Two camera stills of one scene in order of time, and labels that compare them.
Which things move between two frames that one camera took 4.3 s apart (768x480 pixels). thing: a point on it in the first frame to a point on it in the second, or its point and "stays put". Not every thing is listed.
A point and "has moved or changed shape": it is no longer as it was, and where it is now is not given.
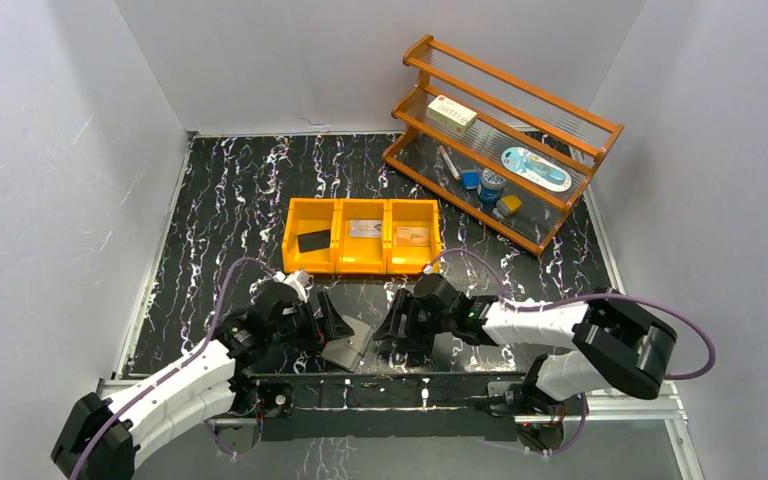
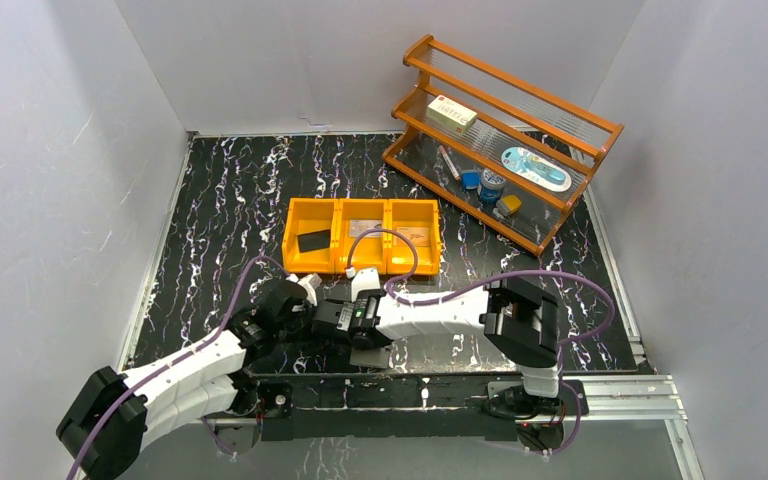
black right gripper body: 425,321 to 378,344
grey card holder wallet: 347,351 has moved or changed shape
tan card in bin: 412,236 stays put
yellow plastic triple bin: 365,236 stays put
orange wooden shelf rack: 510,156 stays put
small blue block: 470,179 stays put
